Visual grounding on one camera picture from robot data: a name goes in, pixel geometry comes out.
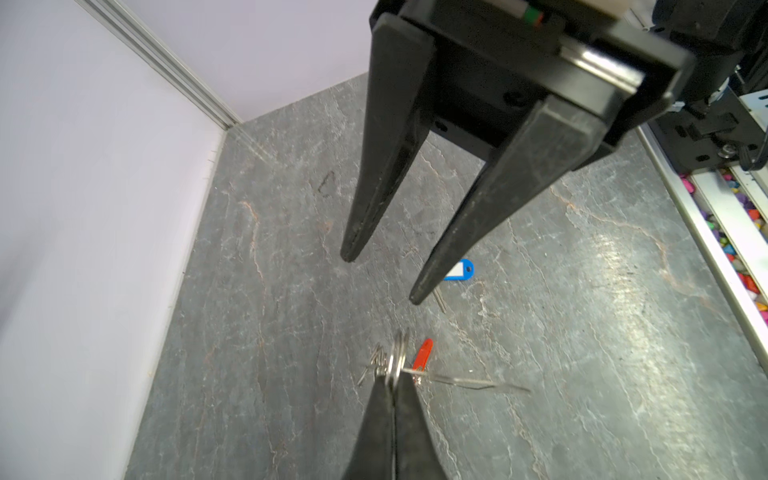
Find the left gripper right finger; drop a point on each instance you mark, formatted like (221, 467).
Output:
(415, 455)

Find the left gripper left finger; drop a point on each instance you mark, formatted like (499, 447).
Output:
(372, 455)

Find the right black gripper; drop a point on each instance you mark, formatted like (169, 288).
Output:
(531, 88)

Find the metal keyring with shoe plate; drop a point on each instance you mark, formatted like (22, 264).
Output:
(389, 364)

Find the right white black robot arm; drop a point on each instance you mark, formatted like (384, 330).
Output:
(719, 34)

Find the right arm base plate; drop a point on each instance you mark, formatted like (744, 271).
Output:
(702, 137)

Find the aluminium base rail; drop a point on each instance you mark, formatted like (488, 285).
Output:
(725, 210)

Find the aluminium frame profiles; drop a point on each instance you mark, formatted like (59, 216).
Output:
(132, 32)

